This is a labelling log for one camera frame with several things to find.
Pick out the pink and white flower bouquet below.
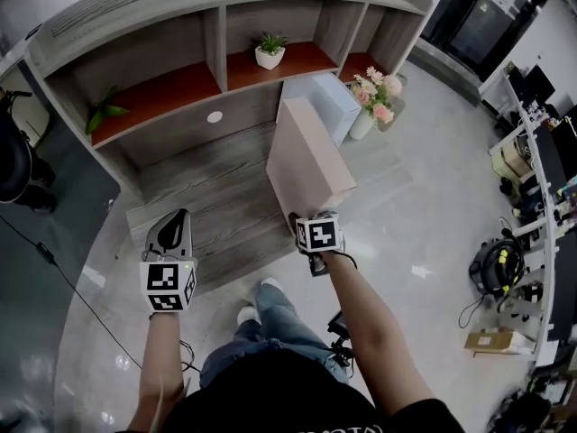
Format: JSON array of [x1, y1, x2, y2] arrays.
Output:
[[350, 65, 403, 125]]

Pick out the person's legs in blue jeans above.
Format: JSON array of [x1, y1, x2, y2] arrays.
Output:
[[197, 281, 353, 387]]

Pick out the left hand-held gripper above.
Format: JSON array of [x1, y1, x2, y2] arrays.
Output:
[[138, 208, 199, 314]]

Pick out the beige cardboard box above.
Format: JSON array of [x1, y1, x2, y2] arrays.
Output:
[[265, 96, 358, 218]]

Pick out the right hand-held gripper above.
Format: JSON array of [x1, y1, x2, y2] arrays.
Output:
[[288, 210, 347, 280]]

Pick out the black computer monitor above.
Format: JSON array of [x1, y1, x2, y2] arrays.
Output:
[[525, 64, 556, 106], [507, 68, 527, 103]]

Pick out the white ribbed vase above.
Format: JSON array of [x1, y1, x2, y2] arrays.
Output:
[[348, 108, 375, 142]]

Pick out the black floor cable with adapter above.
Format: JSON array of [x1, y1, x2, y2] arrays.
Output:
[[0, 214, 143, 369]]

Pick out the black gripper wrist strap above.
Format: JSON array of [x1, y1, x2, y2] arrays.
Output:
[[335, 250, 360, 270]]

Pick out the grey door mat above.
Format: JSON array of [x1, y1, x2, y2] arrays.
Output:
[[408, 38, 481, 107]]

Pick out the person's right forearm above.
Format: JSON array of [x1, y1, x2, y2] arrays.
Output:
[[322, 250, 436, 419]]

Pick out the light blue box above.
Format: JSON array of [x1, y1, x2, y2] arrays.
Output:
[[281, 72, 362, 148]]

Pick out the small plant in white pot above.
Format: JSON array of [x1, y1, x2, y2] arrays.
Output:
[[250, 32, 289, 71]]

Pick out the white rounded cabinet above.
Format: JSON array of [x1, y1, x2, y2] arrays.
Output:
[[8, 68, 50, 148]]

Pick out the small black monitor rig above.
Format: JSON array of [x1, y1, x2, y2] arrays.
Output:
[[326, 311, 357, 369]]

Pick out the white curved counter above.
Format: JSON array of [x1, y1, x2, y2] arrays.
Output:
[[0, 23, 44, 78]]

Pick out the black glass double door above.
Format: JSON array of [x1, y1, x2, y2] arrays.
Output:
[[418, 0, 555, 83]]

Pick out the thin black loose cable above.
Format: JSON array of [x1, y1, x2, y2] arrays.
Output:
[[179, 339, 202, 373]]

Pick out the white long office bench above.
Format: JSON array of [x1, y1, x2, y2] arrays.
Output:
[[480, 60, 577, 364]]

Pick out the green leafy plant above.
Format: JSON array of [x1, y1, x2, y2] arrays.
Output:
[[85, 85, 131, 135]]

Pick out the person's black shirt torso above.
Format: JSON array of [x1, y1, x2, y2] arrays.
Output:
[[114, 361, 468, 433]]

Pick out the grey wooden desk with shelves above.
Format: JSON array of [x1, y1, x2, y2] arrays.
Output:
[[24, 0, 434, 297]]

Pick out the person's left forearm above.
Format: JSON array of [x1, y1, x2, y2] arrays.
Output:
[[128, 311, 186, 428]]

